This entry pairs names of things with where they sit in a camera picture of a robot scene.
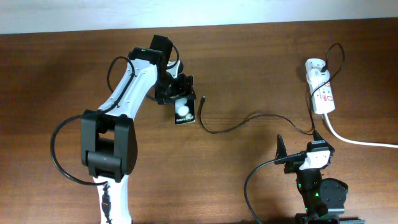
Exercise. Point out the white power strip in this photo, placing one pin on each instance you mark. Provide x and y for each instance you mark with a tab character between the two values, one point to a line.
320	89

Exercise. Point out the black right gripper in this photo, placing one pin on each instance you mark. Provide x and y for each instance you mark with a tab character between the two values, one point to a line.
281	151

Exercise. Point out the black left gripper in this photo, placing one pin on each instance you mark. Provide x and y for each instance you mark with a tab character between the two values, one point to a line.
183	87

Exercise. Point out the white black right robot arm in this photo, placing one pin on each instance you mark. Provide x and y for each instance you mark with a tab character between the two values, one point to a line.
324	199

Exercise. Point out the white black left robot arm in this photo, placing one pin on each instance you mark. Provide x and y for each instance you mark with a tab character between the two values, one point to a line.
108	138

